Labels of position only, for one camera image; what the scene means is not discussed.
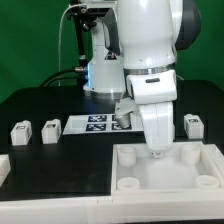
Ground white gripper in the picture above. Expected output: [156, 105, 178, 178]
[126, 70, 177, 155]

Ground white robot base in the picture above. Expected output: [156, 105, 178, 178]
[83, 18, 125, 99]

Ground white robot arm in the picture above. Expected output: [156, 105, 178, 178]
[103, 0, 201, 155]

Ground white AprilTag base sheet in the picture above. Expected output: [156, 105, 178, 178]
[63, 114, 143, 135]

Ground white fixture piece left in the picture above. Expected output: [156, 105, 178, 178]
[0, 154, 11, 187]

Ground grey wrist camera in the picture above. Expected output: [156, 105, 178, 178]
[115, 97, 138, 128]

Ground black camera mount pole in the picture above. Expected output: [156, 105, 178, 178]
[66, 0, 96, 67]

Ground grey camera on pole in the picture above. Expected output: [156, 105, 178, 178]
[80, 0, 117, 16]

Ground black cables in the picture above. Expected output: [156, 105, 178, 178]
[39, 68, 88, 88]

